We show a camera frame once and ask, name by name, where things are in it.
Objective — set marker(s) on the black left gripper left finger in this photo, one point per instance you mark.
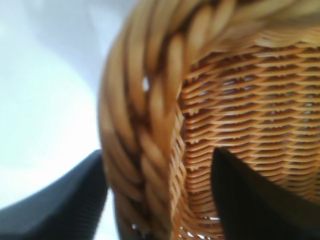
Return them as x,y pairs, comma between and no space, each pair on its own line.
57,205

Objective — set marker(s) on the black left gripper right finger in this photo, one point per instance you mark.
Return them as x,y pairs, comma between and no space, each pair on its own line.
255,212

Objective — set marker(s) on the tan woven wicker basket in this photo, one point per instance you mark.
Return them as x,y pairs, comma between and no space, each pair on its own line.
250,112

